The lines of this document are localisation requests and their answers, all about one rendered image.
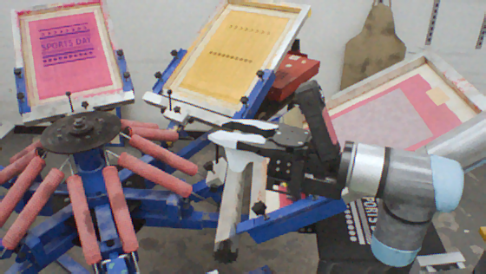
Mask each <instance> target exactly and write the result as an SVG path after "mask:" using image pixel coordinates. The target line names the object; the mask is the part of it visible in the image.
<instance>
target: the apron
mask: <svg viewBox="0 0 486 274"><path fill-rule="evenodd" d="M376 1H377V0H374V1H373V3H372V6H371V7H372V9H371V10H370V12H369V14H368V16H367V17H366V19H365V24H364V27H363V29H362V31H361V32H360V33H359V34H357V35H356V36H355V37H354V38H352V39H351V40H350V41H349V42H347V43H346V45H345V57H344V63H343V66H344V68H343V75H342V81H341V86H340V91H342V90H344V89H346V88H349V87H350V86H352V85H354V84H356V83H358V82H361V81H363V80H365V79H366V78H368V77H370V76H372V75H375V74H376V73H378V72H380V71H384V70H386V69H387V68H389V67H391V66H393V65H395V64H397V63H398V62H401V61H402V60H404V58H405V56H406V54H405V52H406V49H407V48H406V46H405V44H404V42H402V41H401V40H400V39H399V38H398V37H397V35H396V34H395V23H394V16H393V15H392V12H391V0H389V7H388V6H386V5H384V4H382V3H380V4H378V5H375V3H376ZM374 5H375V6H374ZM340 91H339V92H340Z"/></svg>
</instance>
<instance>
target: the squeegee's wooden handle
mask: <svg viewBox="0 0 486 274"><path fill-rule="evenodd" d="M282 116H283V117H284V123H285V124H287V125H290V126H293V127H300V128H304V126H302V120H301V113H300V109H299V108H298V107H294V108H293V109H291V110H290V111H288V112H287V113H286V114H284V115H282Z"/></svg>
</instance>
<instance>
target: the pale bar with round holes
mask: <svg viewBox="0 0 486 274"><path fill-rule="evenodd" d="M245 176H246V167H245V169H244V170H243V171H242V172H234V171H232V170H231V169H230V167H229V165H228V168H227V177H226V184H225V189H224V193H223V199H222V204H221V210H220V219H219V224H218V230H217V235H216V240H215V244H218V243H219V241H220V242H222V243H223V242H224V240H226V241H227V242H231V241H232V245H236V248H237V246H238V238H240V235H239V234H236V227H237V224H239V223H240V221H241V213H242V203H243V194H244V185H245Z"/></svg>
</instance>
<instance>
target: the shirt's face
mask: <svg viewBox="0 0 486 274"><path fill-rule="evenodd" d="M314 224H315V230H316V237H317V243H318V248H317V249H318V255H319V258H373V259H377V258H376V257H375V256H374V254H373V252H372V250H371V244H366V245H360V244H350V242H351V240H350V236H349V232H348V229H347V225H346V222H345V215H344V212H341V213H339V214H336V215H333V216H331V217H329V218H326V219H322V220H320V221H318V222H315V223H314ZM444 253H447V252H446V251H445V249H444V248H443V244H442V242H441V241H440V238H439V237H438V235H437V230H435V228H434V226H433V224H432V221H431V222H430V225H429V228H428V230H427V232H426V234H425V237H424V241H423V243H422V247H421V249H420V251H419V252H418V253H417V255H416V257H418V256H429V255H435V254H444Z"/></svg>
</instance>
